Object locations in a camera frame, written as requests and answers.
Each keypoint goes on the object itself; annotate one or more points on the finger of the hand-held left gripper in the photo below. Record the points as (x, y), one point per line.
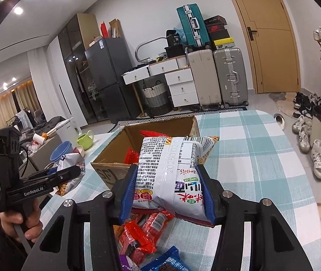
(67, 173)
(43, 172)

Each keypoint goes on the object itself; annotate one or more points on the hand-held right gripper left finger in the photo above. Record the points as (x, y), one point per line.
(128, 192)

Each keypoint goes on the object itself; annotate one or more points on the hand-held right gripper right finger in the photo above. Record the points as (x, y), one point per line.
(206, 200)

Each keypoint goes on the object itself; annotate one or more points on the white golden snack packet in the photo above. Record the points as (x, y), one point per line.
(70, 161)

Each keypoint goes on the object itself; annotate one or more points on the small red snack packet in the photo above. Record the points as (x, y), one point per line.
(132, 156)

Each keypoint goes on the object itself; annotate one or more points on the orange white noodle packet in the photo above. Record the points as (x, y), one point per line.
(166, 175)

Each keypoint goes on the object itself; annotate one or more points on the bright red snack packet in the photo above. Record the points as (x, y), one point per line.
(136, 235)

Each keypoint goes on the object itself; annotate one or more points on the cardboard box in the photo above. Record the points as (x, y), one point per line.
(129, 135)

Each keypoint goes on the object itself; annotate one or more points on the blue cookie packet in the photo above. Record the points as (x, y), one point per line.
(163, 259)

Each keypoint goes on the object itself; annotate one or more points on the person's left forearm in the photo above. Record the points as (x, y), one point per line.
(6, 252)

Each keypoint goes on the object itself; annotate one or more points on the person's left hand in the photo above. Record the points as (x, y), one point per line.
(10, 220)

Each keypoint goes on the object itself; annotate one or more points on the grey sofa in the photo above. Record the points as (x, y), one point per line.
(41, 158)

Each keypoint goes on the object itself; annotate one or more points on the stack of blue bowls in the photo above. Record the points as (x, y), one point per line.
(60, 149)

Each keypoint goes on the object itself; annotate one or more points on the cream bowl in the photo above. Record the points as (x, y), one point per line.
(80, 150)

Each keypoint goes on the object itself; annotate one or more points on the paper cup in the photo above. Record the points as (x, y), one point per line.
(38, 139)

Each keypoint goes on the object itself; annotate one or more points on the green mug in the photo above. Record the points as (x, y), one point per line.
(84, 141)

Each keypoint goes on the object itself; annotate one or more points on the orange fruit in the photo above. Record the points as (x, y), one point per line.
(45, 135)

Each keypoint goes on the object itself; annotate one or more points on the white appliance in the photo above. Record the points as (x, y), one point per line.
(67, 131)

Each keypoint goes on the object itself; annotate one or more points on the dark clothing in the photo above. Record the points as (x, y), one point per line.
(50, 122)

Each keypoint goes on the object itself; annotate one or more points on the beige curtain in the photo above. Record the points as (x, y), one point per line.
(26, 98)

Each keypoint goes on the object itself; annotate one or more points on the woven laundry basket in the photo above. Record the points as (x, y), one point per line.
(156, 98)

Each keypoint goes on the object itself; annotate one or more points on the dark grey refrigerator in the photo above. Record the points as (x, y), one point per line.
(112, 76)

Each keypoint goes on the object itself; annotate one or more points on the white slipper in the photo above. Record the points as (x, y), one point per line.
(279, 120)

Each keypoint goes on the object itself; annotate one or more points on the dark glass cabinet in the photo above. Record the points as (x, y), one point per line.
(74, 62)

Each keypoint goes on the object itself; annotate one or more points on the white drawer chest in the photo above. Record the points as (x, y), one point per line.
(181, 87)

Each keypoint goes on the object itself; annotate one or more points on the pile of sneakers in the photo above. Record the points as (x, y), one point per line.
(318, 155)

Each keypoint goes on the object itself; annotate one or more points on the beige suitcase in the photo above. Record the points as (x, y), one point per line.
(204, 79)

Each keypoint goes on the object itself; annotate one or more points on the round door mat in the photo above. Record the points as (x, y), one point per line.
(286, 107)

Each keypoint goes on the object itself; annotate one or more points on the silver suitcase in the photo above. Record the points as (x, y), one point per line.
(229, 76)

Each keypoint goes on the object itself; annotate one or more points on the white desk with drawers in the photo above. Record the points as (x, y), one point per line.
(160, 67)

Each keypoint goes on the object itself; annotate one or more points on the chrome tube hoop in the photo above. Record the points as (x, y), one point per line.
(149, 43)

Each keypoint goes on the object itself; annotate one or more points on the open brown carton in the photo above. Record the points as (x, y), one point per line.
(115, 29)

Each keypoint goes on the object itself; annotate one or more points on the yellow black shoe box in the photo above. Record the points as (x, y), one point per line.
(224, 44)

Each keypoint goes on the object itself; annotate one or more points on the black labelled box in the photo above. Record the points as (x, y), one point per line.
(174, 38)

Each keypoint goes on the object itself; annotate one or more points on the plain black shoe box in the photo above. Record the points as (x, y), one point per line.
(219, 36)

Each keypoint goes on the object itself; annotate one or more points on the wooden door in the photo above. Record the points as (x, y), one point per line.
(273, 48)

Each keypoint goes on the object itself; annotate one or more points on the blue plastic bag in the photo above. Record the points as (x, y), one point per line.
(179, 30)

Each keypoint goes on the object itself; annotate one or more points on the red black shoe box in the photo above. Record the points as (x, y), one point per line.
(216, 28)

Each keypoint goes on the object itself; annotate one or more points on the teal suitcase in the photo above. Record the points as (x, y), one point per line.
(191, 25)

